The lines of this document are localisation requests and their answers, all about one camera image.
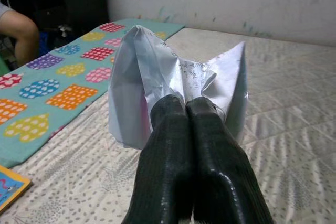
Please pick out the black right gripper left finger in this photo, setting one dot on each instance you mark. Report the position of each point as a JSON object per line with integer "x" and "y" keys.
{"x": 168, "y": 169}

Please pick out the yellow bordered children's book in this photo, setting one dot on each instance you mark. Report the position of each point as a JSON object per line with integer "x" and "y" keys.
{"x": 10, "y": 187}

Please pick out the teal blanket with colourful shapes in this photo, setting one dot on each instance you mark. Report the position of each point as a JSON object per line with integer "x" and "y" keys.
{"x": 65, "y": 90}

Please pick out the white paper sheet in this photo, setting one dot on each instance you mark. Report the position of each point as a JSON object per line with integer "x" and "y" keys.
{"x": 131, "y": 77}

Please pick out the person in grey shorts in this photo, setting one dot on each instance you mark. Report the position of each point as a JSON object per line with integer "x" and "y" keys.
{"x": 23, "y": 32}

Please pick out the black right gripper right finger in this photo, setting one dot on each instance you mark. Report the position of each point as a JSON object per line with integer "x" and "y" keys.
{"x": 223, "y": 182}

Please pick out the green plastic stool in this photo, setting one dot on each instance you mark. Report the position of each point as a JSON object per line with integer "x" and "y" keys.
{"x": 4, "y": 66}

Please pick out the thick grey patterned mattress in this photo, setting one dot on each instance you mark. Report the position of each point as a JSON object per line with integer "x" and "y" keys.
{"x": 288, "y": 129}

